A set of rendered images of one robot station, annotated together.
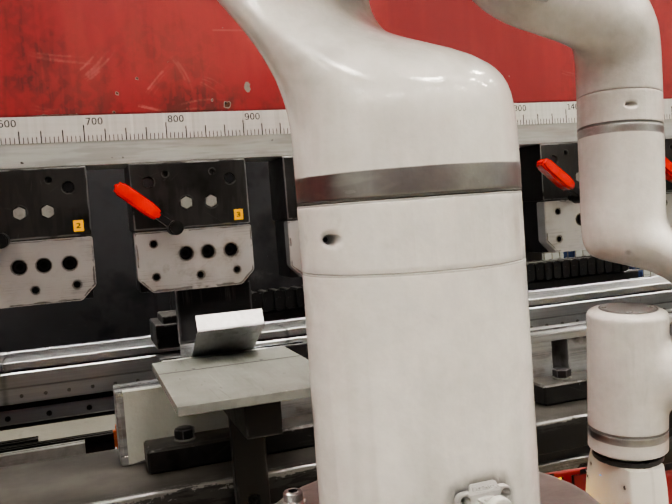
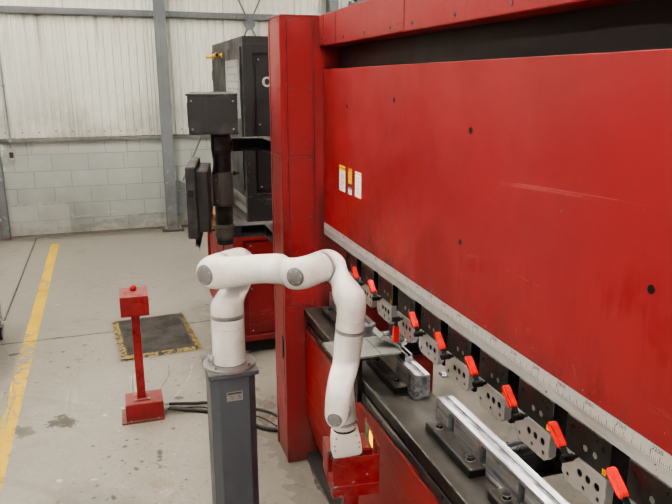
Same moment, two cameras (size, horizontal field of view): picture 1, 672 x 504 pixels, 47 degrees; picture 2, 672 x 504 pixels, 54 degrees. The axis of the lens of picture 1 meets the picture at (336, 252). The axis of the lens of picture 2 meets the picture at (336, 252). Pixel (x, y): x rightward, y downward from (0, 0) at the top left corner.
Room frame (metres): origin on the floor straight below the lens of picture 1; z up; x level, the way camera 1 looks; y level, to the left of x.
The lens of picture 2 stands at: (0.83, -2.29, 2.00)
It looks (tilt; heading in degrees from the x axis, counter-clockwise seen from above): 14 degrees down; 91
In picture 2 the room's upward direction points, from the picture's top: straight up
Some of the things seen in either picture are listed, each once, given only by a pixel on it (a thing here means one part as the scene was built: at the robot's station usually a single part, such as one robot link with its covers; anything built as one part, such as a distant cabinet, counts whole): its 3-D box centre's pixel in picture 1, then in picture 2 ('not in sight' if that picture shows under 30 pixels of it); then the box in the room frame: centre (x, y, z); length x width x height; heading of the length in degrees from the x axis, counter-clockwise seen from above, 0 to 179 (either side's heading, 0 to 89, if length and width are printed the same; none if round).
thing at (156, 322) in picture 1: (196, 331); not in sight; (1.19, 0.23, 1.01); 0.26 x 0.12 x 0.05; 19
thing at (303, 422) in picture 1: (262, 438); (386, 374); (1.00, 0.11, 0.89); 0.30 x 0.05 x 0.03; 109
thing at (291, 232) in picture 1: (330, 214); (415, 314); (1.10, 0.00, 1.18); 0.15 x 0.09 x 0.17; 109
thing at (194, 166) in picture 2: not in sight; (200, 196); (0.08, 1.14, 1.42); 0.45 x 0.12 x 0.36; 99
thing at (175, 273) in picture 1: (188, 225); (394, 298); (1.03, 0.19, 1.18); 0.15 x 0.09 x 0.17; 109
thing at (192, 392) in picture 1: (240, 375); (361, 348); (0.90, 0.12, 1.00); 0.26 x 0.18 x 0.01; 19
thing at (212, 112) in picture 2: not in sight; (216, 174); (0.16, 1.20, 1.53); 0.51 x 0.25 x 0.85; 99
